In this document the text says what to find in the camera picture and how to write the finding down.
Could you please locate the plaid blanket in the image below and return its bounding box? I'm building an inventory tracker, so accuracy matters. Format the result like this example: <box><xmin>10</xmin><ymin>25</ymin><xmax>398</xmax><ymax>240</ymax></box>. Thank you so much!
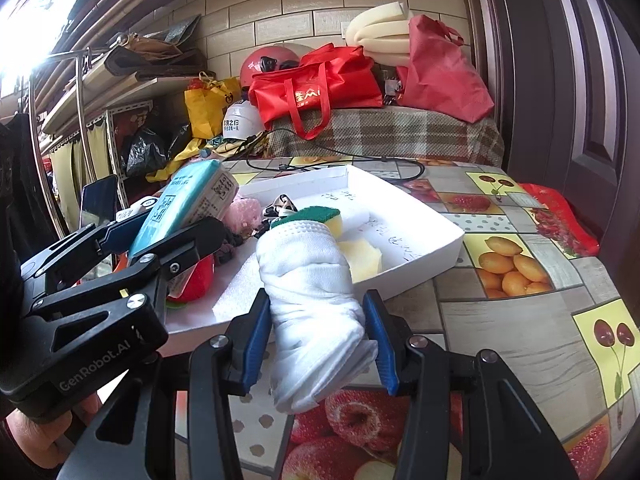
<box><xmin>263</xmin><ymin>104</ymin><xmax>505</xmax><ymax>167</ymax></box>

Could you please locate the white cardboard tray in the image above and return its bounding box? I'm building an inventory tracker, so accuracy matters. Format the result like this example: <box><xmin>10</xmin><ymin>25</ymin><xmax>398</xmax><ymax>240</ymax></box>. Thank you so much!
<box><xmin>164</xmin><ymin>164</ymin><xmax>466</xmax><ymax>346</ymax></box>

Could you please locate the person's left hand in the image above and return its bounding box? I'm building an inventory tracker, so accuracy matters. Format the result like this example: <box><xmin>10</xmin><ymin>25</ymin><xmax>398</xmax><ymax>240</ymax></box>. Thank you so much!
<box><xmin>0</xmin><ymin>394</ymin><xmax>102</xmax><ymax>472</ymax></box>

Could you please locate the red tote bag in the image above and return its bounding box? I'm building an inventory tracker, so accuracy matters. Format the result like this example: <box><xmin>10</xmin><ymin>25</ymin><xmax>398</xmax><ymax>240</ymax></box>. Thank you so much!
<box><xmin>248</xmin><ymin>43</ymin><xmax>384</xmax><ymax>141</ymax></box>

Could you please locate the mauve knotted rope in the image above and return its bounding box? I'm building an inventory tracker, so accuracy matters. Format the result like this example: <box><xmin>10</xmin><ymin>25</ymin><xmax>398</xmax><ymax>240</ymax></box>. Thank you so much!
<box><xmin>214</xmin><ymin>242</ymin><xmax>246</xmax><ymax>265</ymax></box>

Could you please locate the white sock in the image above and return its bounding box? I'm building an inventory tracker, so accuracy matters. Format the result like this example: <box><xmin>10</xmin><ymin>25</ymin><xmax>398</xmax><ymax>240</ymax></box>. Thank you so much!
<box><xmin>255</xmin><ymin>219</ymin><xmax>380</xmax><ymax>415</ymax></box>

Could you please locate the teal tissue packet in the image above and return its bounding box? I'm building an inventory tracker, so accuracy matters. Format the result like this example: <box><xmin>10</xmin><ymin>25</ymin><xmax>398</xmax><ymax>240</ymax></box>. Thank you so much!
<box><xmin>127</xmin><ymin>158</ymin><xmax>240</xmax><ymax>267</ymax></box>

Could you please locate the red helmet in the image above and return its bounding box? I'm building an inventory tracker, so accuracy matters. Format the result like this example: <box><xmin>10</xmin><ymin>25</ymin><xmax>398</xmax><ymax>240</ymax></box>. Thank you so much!
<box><xmin>238</xmin><ymin>43</ymin><xmax>307</xmax><ymax>91</ymax></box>

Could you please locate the pink plush ball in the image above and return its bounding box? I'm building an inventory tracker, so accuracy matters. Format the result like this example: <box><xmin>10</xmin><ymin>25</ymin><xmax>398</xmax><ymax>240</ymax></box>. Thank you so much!
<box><xmin>223</xmin><ymin>197</ymin><xmax>261</xmax><ymax>234</ymax></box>

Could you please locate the shelf with cardboard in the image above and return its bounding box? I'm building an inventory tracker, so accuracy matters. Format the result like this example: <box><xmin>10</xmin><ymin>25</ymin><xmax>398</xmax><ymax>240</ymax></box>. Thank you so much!
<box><xmin>27</xmin><ymin>12</ymin><xmax>206</xmax><ymax>221</ymax></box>

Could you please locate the black and white rope ball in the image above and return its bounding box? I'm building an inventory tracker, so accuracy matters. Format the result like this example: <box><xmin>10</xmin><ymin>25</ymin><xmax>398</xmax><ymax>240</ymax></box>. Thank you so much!
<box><xmin>262</xmin><ymin>194</ymin><xmax>299</xmax><ymax>222</ymax></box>

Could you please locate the white helmet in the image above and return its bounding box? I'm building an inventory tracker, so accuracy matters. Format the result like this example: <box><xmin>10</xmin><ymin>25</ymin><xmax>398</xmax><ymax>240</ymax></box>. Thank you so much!
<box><xmin>221</xmin><ymin>99</ymin><xmax>266</xmax><ymax>142</ymax></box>

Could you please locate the black plastic bag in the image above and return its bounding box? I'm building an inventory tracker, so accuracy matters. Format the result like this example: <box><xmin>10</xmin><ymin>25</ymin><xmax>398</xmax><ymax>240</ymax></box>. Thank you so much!
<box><xmin>122</xmin><ymin>126</ymin><xmax>169</xmax><ymax>177</ymax></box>

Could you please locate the yellow cloth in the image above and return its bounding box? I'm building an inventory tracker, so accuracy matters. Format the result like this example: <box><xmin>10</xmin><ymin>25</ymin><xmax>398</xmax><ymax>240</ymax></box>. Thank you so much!
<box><xmin>146</xmin><ymin>136</ymin><xmax>223</xmax><ymax>184</ymax></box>

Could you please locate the red plush ball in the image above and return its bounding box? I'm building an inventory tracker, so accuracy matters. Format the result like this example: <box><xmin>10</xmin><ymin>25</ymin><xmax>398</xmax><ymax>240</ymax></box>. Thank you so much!
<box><xmin>169</xmin><ymin>254</ymin><xmax>216</xmax><ymax>304</ymax></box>

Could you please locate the green and yellow scouring sponge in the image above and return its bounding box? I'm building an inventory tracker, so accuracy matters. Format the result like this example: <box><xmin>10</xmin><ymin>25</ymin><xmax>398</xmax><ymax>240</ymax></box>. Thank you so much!
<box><xmin>270</xmin><ymin>205</ymin><xmax>344</xmax><ymax>241</ymax></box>

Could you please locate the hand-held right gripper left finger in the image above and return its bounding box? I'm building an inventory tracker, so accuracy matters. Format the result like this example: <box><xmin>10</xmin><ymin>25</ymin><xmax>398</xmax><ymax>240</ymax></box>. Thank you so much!
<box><xmin>56</xmin><ymin>287</ymin><xmax>273</xmax><ymax>480</ymax></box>

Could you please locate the red patterned plastic bag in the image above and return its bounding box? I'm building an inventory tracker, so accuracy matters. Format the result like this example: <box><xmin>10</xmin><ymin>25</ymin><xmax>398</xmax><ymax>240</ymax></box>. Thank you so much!
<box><xmin>517</xmin><ymin>183</ymin><xmax>600</xmax><ymax>258</ymax></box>

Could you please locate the cream foam roll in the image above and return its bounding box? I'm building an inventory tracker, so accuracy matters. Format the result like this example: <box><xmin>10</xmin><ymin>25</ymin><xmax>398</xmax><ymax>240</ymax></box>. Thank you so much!
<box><xmin>345</xmin><ymin>1</ymin><xmax>427</xmax><ymax>68</ymax></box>

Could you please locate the black cable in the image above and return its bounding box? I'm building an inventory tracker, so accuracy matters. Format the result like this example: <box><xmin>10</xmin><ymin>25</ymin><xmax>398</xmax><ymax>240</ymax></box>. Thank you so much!
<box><xmin>245</xmin><ymin>128</ymin><xmax>427</xmax><ymax>181</ymax></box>

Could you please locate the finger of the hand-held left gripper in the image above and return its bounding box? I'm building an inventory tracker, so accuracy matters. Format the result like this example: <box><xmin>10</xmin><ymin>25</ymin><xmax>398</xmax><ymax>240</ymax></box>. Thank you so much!
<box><xmin>19</xmin><ymin>211</ymin><xmax>168</xmax><ymax>306</ymax></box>
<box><xmin>30</xmin><ymin>217</ymin><xmax>227</xmax><ymax>322</ymax></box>

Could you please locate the yellow shopping bag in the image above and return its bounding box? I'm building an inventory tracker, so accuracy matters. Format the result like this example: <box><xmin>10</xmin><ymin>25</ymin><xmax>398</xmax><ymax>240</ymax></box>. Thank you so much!
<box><xmin>184</xmin><ymin>72</ymin><xmax>242</xmax><ymax>140</ymax></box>

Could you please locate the black smartphone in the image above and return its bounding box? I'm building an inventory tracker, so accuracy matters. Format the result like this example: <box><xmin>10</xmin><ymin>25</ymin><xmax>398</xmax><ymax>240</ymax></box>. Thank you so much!
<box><xmin>79</xmin><ymin>174</ymin><xmax>120</xmax><ymax>234</ymax></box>

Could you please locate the hexagonal yellow sponge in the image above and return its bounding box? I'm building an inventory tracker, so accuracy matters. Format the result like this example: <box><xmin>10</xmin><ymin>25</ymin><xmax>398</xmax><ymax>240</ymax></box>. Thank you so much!
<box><xmin>337</xmin><ymin>238</ymin><xmax>384</xmax><ymax>284</ymax></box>

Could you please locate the fruit print tablecloth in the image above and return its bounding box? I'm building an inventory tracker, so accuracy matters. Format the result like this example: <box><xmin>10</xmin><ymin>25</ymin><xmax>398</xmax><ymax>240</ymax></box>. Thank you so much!
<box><xmin>165</xmin><ymin>155</ymin><xmax>640</xmax><ymax>480</ymax></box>

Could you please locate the red nonwoven bag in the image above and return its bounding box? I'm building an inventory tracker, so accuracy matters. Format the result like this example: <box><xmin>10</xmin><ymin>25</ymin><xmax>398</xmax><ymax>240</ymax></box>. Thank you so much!
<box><xmin>397</xmin><ymin>13</ymin><xmax>495</xmax><ymax>124</ymax></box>

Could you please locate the brown door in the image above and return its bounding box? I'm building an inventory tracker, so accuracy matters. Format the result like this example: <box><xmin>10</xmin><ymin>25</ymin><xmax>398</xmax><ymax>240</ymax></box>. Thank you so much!
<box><xmin>455</xmin><ymin>0</ymin><xmax>640</xmax><ymax>281</ymax></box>

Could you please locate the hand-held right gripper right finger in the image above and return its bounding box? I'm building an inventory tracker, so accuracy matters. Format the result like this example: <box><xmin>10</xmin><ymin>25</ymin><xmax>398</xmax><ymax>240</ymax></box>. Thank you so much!
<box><xmin>362</xmin><ymin>289</ymin><xmax>581</xmax><ymax>480</ymax></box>

